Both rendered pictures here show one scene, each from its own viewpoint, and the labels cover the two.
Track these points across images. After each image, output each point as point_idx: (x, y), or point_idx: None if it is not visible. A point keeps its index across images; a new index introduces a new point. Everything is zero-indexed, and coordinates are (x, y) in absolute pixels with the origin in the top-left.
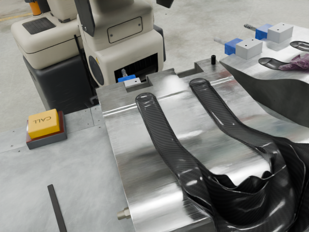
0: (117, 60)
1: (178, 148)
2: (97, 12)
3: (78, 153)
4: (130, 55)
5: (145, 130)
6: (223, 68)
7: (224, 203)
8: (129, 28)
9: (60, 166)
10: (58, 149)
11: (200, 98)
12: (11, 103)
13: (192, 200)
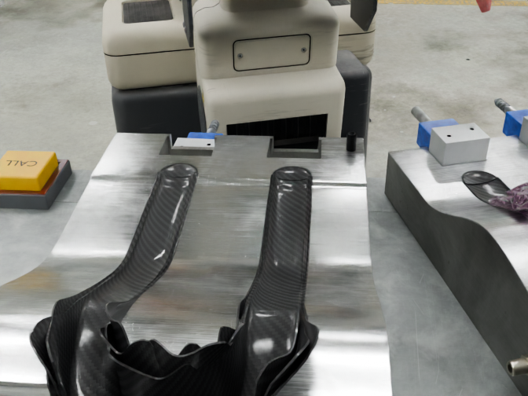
0: (237, 105)
1: (156, 274)
2: (226, 6)
3: (46, 240)
4: (265, 104)
5: (135, 226)
6: (361, 163)
7: (121, 383)
8: (280, 52)
9: (5, 251)
10: (22, 222)
11: (275, 204)
12: (103, 147)
13: (31, 343)
